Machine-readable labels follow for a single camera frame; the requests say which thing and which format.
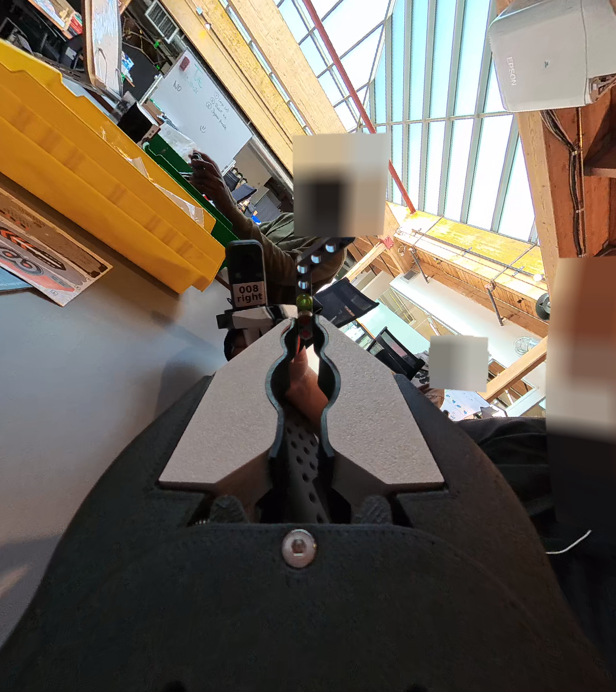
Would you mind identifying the thin white cord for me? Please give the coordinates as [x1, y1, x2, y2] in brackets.
[546, 530, 593, 555]

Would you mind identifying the grey desk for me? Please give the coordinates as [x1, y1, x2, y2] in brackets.
[0, 146, 265, 687]

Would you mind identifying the person's right hand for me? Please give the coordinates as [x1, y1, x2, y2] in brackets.
[285, 346, 327, 428]

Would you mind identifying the red pipe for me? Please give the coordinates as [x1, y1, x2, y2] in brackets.
[302, 0, 417, 214]

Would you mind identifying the orange printed sticker sheet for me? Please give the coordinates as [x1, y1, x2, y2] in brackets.
[0, 162, 113, 307]

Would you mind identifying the yellow plastic bin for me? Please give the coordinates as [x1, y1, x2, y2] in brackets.
[0, 27, 227, 295]

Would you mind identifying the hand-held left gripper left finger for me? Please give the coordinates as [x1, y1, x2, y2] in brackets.
[159, 318, 294, 521]

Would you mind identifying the clear plastic bag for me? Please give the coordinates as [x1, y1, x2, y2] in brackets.
[124, 156, 206, 223]

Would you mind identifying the person's dark clothing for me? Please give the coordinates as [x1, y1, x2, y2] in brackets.
[456, 416, 616, 692]

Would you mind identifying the white projector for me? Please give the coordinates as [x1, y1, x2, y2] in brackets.
[489, 0, 616, 112]

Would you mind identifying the skylight window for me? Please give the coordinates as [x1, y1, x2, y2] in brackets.
[221, 0, 538, 244]

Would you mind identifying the green plastic bin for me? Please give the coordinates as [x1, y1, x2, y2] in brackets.
[143, 132, 241, 245]

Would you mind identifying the air vent grille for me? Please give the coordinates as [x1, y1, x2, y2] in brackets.
[145, 0, 180, 43]

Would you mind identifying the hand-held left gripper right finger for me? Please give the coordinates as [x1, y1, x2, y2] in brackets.
[313, 315, 445, 511]

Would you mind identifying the leaning wooden board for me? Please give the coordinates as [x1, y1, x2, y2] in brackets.
[82, 0, 126, 99]

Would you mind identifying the black cable bundle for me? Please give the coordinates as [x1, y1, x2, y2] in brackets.
[542, 108, 588, 256]

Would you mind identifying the whiteboard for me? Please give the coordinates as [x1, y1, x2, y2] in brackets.
[148, 51, 254, 171]

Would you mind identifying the black box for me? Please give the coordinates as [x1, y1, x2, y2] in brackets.
[118, 102, 160, 145]

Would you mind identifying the black office chair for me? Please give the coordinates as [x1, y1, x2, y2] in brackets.
[313, 278, 380, 328]
[367, 327, 429, 380]

